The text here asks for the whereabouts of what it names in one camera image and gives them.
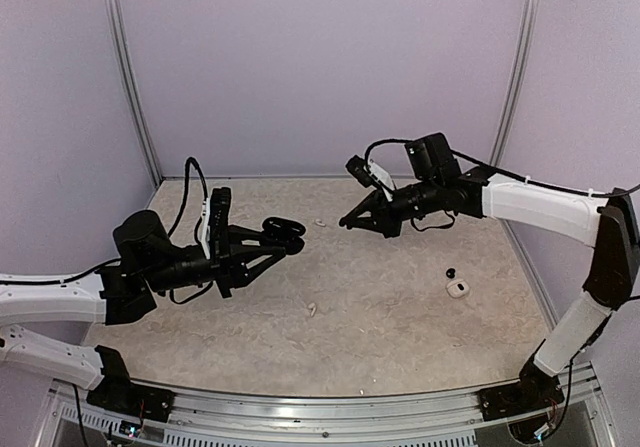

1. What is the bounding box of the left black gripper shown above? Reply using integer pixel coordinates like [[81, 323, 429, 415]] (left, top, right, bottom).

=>
[[144, 223, 284, 297]]

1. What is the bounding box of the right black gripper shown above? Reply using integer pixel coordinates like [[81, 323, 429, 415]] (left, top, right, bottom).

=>
[[344, 176, 441, 238]]

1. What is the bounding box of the black earbud charging case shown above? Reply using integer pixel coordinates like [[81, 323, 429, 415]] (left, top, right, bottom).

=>
[[260, 217, 306, 255]]

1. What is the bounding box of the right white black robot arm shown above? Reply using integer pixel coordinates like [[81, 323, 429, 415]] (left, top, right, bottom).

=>
[[339, 133, 639, 411]]

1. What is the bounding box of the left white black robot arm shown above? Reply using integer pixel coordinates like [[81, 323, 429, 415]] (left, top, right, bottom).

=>
[[1, 210, 306, 412]]

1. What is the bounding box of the white earbud charging case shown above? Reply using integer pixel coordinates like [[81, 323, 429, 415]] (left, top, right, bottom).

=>
[[446, 279, 470, 299]]

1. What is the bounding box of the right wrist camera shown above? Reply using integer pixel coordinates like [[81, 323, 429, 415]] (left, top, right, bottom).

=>
[[345, 155, 396, 202]]

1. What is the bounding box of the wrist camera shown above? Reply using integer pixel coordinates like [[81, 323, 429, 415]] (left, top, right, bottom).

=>
[[197, 187, 232, 261], [345, 155, 396, 202]]

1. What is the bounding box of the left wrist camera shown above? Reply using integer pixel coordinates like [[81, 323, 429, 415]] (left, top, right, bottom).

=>
[[197, 187, 232, 261]]

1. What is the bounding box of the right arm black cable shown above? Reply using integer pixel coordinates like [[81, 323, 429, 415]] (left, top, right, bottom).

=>
[[363, 138, 640, 199]]

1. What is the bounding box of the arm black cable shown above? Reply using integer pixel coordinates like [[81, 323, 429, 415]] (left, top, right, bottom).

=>
[[167, 156, 209, 238], [363, 138, 640, 199]]

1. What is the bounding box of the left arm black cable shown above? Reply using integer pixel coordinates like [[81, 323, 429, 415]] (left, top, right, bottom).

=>
[[167, 156, 209, 238]]

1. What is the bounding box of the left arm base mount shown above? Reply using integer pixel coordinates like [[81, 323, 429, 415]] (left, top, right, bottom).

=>
[[87, 383, 175, 423]]

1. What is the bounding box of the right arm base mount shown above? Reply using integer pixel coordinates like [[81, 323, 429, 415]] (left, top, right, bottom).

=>
[[477, 381, 565, 422]]

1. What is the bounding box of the right aluminium frame post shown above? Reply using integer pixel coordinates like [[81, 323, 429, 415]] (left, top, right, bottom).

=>
[[489, 0, 539, 166]]

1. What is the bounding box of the aluminium frame post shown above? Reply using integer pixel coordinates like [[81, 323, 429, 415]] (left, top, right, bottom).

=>
[[489, 0, 539, 166], [105, 0, 163, 188]]

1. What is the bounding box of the front aluminium rail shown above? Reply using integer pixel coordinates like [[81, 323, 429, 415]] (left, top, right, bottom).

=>
[[34, 374, 619, 447]]

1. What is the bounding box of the left aluminium frame post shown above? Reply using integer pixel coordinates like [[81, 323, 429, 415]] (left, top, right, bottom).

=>
[[105, 0, 163, 188]]

